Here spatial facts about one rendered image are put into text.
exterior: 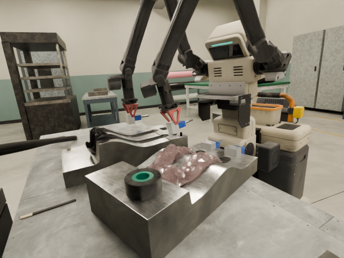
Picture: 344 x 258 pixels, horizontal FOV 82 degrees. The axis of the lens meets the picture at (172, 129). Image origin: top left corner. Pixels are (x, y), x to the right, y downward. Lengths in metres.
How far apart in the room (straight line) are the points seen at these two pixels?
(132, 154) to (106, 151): 0.10
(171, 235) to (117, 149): 0.41
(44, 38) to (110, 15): 3.27
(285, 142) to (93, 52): 6.70
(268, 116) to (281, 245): 0.95
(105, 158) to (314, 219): 0.64
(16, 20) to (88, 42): 1.90
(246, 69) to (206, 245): 0.80
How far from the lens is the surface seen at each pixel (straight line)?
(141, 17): 1.05
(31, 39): 4.83
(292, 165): 1.35
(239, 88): 1.05
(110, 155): 0.77
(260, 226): 0.56
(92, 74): 7.32
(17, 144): 1.03
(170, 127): 0.91
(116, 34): 7.49
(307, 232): 0.58
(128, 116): 1.11
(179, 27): 0.77
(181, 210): 0.46
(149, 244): 0.43
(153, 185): 0.42
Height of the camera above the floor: 1.15
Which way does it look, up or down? 15 degrees down
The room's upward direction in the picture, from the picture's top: 3 degrees counter-clockwise
